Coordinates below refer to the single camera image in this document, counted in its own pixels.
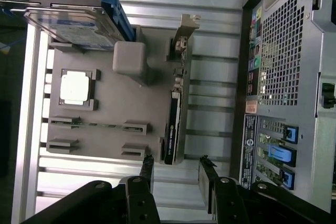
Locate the blue slot clip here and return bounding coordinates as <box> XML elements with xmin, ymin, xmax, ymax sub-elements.
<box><xmin>267</xmin><ymin>144</ymin><xmax>297</xmax><ymax>167</ymax></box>
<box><xmin>278</xmin><ymin>168</ymin><xmax>295</xmax><ymax>190</ymax></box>
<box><xmin>285</xmin><ymin>125</ymin><xmax>299</xmax><ymax>143</ymax></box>

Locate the green RAM stick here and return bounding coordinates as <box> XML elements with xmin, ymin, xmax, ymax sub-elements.
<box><xmin>50</xmin><ymin>118</ymin><xmax>144</xmax><ymax>132</ymax></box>

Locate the grey plastic parts rack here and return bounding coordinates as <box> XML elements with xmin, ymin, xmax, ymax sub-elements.
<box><xmin>46</xmin><ymin>24</ymin><xmax>195</xmax><ymax>166</ymax></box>

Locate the silver CPU chip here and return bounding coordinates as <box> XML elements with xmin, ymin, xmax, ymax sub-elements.
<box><xmin>59</xmin><ymin>70</ymin><xmax>90</xmax><ymax>105</ymax></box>

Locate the black case lock slider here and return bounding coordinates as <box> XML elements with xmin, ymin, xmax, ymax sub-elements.
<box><xmin>321</xmin><ymin>82</ymin><xmax>336</xmax><ymax>109</ymax></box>

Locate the open black PC case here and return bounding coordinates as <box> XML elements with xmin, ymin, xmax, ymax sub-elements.
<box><xmin>235</xmin><ymin>0</ymin><xmax>336</xmax><ymax>216</ymax></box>

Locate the hard disk blue label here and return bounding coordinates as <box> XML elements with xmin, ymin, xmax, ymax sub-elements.
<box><xmin>23</xmin><ymin>7</ymin><xmax>124</xmax><ymax>51</ymax></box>

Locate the blue disk caddy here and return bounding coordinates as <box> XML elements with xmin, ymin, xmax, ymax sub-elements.
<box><xmin>0</xmin><ymin>0</ymin><xmax>131</xmax><ymax>41</ymax></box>

